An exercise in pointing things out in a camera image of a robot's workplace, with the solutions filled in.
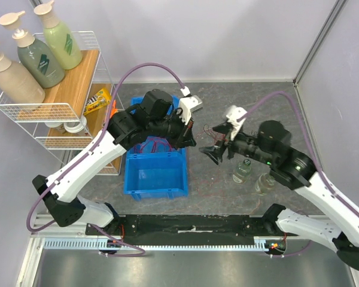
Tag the white jar on shelf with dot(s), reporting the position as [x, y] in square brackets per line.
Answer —
[78, 128]

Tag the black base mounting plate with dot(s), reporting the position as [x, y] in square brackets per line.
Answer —
[191, 230]

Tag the orange plastic object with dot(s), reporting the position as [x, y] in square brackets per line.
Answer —
[113, 108]

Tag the white slotted cable duct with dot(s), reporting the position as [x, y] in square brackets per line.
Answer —
[105, 244]

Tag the right glass bottle green cap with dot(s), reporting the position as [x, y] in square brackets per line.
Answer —
[264, 184]

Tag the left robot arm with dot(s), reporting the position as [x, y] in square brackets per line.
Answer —
[155, 116]

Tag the blue three-compartment bin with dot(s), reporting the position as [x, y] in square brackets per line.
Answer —
[153, 168]

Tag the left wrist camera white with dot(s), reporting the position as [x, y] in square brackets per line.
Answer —
[187, 105]

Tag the left glass bottle green cap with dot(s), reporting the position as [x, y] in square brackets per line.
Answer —
[242, 171]

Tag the dark green pump bottle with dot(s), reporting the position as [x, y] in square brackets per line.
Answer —
[33, 54]

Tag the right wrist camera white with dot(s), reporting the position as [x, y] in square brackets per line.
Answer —
[235, 117]

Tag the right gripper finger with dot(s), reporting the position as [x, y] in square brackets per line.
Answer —
[215, 152]
[226, 129]

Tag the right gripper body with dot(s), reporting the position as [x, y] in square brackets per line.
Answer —
[225, 146]

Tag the white wire shelf rack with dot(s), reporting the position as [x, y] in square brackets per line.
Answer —
[65, 102]

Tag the glass bottle green cap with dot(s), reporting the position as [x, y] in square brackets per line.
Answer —
[264, 184]
[242, 171]

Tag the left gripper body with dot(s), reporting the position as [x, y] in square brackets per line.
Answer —
[177, 130]

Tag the yellow candy bag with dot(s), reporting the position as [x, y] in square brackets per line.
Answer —
[99, 100]

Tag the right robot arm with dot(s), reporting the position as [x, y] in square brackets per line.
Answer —
[296, 171]

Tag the beige pump bottle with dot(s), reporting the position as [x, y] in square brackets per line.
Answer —
[18, 83]

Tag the aluminium corner post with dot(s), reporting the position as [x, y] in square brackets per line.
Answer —
[319, 40]

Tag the light green pump bottle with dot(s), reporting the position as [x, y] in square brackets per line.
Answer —
[59, 37]

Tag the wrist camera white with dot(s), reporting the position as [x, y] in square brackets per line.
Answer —
[235, 117]
[187, 105]

